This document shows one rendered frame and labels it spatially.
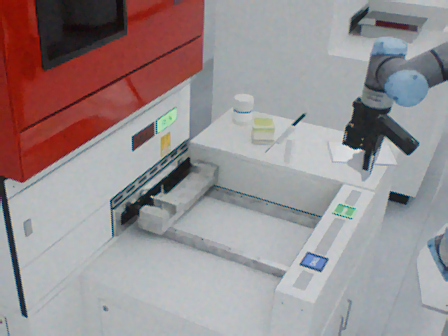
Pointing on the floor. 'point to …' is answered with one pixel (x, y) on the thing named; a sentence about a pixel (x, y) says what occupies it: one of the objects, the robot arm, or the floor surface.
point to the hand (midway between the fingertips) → (367, 177)
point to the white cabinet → (136, 325)
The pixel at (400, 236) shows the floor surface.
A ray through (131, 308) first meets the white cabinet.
